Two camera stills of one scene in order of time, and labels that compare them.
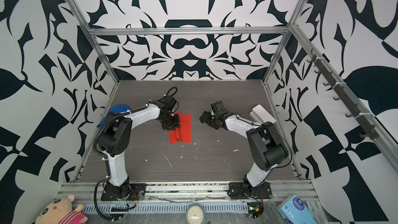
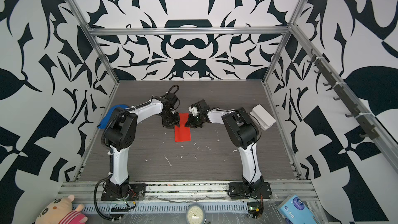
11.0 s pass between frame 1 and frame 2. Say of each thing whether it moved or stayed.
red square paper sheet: moved
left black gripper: stayed
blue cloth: stayed
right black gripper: moved
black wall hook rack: stayed
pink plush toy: stayed
